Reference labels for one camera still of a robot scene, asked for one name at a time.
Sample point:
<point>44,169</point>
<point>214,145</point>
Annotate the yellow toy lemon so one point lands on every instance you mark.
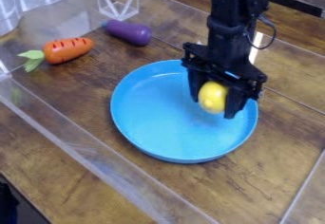
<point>211,97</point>

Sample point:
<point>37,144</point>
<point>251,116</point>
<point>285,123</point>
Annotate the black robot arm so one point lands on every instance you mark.
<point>234,11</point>

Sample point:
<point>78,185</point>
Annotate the blue round plastic tray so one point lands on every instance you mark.
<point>164,124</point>

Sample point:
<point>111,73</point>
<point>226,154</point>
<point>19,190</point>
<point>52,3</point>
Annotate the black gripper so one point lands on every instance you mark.
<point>221,61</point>

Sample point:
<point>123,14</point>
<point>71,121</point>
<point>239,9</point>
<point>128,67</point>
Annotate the purple toy eggplant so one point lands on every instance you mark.
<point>131,32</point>

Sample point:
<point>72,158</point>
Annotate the clear acrylic enclosure wall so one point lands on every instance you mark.
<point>78,169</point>

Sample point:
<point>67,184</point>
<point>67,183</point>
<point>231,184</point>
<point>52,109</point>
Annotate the clear acrylic corner bracket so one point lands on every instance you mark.
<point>116,10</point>

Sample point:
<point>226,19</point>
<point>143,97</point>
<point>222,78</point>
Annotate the orange toy carrot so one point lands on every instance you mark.
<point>56,52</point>

